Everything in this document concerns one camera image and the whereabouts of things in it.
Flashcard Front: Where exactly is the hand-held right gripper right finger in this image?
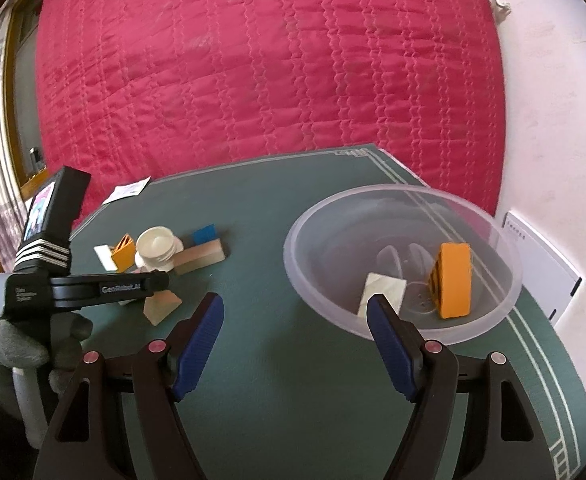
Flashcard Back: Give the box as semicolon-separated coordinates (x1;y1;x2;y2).
365;294;556;480

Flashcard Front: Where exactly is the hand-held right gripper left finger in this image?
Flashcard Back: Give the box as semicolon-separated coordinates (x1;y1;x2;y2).
33;292;225;480

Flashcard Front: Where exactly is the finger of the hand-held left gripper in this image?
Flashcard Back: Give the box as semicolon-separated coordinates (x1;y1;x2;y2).
80;270;170;311

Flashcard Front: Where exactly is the small cream block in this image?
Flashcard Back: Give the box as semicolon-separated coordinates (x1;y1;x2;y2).
94;244;118;272

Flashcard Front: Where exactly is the triangular wooden block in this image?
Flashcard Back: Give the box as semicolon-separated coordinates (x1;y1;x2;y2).
143;291;183;326

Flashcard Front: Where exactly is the white round plastic container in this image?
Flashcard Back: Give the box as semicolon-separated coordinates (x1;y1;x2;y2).
134;226;186;273

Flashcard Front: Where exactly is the rectangular wooden block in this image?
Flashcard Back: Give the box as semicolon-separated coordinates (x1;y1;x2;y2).
173;238;230;276

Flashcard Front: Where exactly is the clear plastic bowl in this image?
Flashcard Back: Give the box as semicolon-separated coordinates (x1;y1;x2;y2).
283;184;524;346

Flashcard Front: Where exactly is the person's left hand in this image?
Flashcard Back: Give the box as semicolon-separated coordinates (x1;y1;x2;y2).
0;312;94;393

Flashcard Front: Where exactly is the small orange triangular block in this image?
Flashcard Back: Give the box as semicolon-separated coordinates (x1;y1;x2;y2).
111;233;138;272

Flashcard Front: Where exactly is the white rectangular block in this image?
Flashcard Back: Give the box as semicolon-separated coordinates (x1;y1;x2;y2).
357;272;407;318

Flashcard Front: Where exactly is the large orange striped block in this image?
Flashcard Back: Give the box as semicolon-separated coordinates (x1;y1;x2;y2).
428;242;473;320

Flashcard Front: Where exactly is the white paper tag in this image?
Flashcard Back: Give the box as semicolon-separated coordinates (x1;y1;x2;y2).
102;176;152;206

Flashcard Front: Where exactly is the green table mat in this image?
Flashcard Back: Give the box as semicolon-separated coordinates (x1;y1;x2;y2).
48;144;586;480

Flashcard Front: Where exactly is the white flat board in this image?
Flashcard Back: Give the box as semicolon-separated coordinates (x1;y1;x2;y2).
496;210;584;326

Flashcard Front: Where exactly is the red quilted blanket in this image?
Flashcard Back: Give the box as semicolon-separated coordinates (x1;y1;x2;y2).
33;0;506;218

